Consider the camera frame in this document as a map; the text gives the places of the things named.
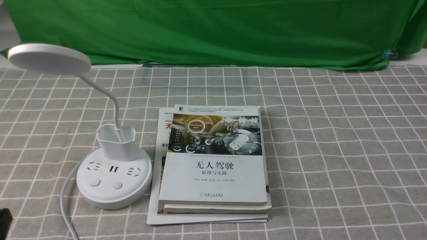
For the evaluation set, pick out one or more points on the self-driving vehicle book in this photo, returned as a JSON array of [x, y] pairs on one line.
[[215, 162]]

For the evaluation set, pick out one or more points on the blue binder clip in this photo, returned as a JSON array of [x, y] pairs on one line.
[[389, 55]]

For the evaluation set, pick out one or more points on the thin white magazine under book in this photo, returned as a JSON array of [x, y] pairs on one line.
[[154, 217]]

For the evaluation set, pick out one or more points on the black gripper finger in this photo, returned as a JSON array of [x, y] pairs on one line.
[[6, 219]]

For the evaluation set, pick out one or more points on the green backdrop cloth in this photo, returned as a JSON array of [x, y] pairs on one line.
[[328, 34]]

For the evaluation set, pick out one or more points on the white desk lamp socket base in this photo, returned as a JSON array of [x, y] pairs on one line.
[[119, 172]]

